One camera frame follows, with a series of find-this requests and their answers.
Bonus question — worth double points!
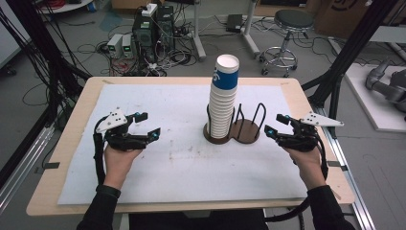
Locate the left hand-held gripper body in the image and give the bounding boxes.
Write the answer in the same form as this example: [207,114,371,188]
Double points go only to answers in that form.
[95,107,151,152]

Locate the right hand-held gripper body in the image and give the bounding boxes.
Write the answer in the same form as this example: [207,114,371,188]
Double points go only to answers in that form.
[276,110,346,153]

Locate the brown cup holder wire rack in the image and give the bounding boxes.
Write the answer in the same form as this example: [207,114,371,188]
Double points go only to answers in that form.
[203,102,268,146]

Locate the stack of white paper cups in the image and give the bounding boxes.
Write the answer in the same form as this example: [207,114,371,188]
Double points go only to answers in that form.
[206,83,238,140]

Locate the person's left hand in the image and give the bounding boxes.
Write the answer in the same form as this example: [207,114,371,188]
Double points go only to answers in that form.
[102,145,144,191]

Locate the person's right hand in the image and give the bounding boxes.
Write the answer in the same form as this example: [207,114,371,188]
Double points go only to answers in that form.
[282,146,327,192]

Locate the black tape strip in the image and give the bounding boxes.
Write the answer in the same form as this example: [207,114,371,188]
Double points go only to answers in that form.
[327,160,349,172]
[34,161,61,175]

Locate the white foam mat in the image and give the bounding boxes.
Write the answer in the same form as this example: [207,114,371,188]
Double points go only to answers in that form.
[56,83,309,206]

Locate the black wristband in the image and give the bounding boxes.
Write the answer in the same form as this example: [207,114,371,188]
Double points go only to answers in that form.
[95,184,123,199]

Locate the grey power supply unit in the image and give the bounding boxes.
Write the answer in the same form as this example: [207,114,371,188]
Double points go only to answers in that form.
[122,34,135,59]
[106,33,124,59]

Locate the white floor board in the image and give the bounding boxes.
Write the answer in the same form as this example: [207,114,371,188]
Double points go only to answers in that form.
[344,62,406,133]

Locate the black computer tower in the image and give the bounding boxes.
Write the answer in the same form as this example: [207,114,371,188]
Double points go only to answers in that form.
[131,4,175,64]

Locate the white table leg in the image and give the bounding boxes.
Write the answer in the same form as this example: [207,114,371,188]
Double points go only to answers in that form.
[191,0,208,62]
[241,0,261,59]

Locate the black round stool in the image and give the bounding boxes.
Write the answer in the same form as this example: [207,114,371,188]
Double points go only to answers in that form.
[259,9,316,79]

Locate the white power strip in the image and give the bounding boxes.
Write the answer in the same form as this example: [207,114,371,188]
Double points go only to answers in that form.
[141,3,159,18]

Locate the black box on floor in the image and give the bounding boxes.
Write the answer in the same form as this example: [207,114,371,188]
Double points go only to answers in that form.
[225,13,244,34]

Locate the cardboard box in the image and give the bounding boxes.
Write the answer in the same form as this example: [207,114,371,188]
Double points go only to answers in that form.
[313,0,386,40]

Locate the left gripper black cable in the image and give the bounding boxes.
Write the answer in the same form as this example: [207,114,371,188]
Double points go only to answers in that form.
[92,115,109,187]

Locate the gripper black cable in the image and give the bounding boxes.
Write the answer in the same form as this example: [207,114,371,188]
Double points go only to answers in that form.
[92,115,109,187]
[263,130,330,223]

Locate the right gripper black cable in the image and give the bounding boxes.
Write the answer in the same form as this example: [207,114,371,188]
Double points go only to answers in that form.
[263,130,330,223]

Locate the aluminium rail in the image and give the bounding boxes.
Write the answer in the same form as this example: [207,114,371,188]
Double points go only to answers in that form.
[313,106,377,230]
[0,124,56,214]

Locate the tangle of floor cables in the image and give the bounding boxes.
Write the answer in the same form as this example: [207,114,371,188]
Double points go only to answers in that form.
[75,6,231,78]

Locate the black frame post with cables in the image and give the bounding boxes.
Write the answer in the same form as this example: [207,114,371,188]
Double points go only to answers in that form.
[0,0,92,128]

